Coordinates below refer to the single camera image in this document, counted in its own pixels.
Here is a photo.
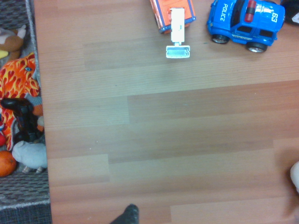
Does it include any white sparkly stuffed toy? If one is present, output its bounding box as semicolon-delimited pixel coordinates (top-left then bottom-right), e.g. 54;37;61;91
289;161;299;197

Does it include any brown and white plush animal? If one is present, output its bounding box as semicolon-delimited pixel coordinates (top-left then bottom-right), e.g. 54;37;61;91
0;24;27;60

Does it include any grey plush animal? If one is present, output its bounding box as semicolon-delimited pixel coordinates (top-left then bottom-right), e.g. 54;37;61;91
12;140;48;173

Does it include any glossy black plastic toy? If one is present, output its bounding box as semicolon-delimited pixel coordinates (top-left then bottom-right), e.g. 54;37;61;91
0;98;44;143

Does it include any orange fruit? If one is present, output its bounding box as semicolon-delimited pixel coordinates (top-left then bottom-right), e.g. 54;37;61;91
0;150;18;177

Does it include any orange flame pattern plush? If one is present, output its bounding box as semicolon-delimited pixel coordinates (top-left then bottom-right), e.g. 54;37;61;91
0;52;45;151

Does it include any grey woven basket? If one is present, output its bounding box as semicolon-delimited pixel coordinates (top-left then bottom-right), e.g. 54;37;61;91
0;0;52;224

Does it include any orange toy truck white ladder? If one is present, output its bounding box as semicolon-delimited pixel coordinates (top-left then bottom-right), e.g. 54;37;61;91
149;0;197;59

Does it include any blue toy police car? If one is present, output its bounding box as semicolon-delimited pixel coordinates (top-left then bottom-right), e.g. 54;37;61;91
206;0;286;54

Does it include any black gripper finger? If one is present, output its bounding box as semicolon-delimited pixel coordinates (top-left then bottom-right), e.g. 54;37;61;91
109;204;140;224

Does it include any black object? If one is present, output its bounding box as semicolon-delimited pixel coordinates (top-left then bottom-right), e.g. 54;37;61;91
279;0;299;25

